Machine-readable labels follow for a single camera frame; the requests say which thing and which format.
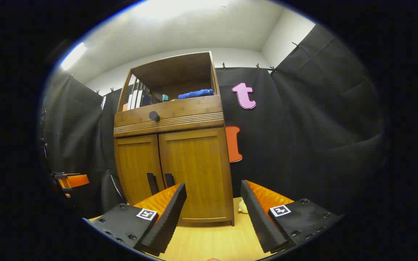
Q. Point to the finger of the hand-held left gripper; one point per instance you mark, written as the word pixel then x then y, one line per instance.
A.
pixel 77 180

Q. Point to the folded blue towel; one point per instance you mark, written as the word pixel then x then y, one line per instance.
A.
pixel 194 94

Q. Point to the yellow plush toy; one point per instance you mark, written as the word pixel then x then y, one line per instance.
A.
pixel 243 206

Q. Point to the wooden drawer with black knob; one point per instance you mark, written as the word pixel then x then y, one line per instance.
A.
pixel 187 112

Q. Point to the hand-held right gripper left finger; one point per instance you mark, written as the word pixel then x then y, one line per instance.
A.
pixel 171 217

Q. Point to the black backdrop cloth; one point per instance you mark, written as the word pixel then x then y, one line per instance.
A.
pixel 303 127

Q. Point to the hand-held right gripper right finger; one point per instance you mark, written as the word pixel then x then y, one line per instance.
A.
pixel 259 221

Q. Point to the small teal object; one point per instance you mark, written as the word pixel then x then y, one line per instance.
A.
pixel 164 98

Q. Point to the wooden double-door shoe cabinet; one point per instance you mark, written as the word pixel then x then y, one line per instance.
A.
pixel 172 107

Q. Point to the wooden cabinet door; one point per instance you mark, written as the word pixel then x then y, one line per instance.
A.
pixel 198 163
pixel 134 163

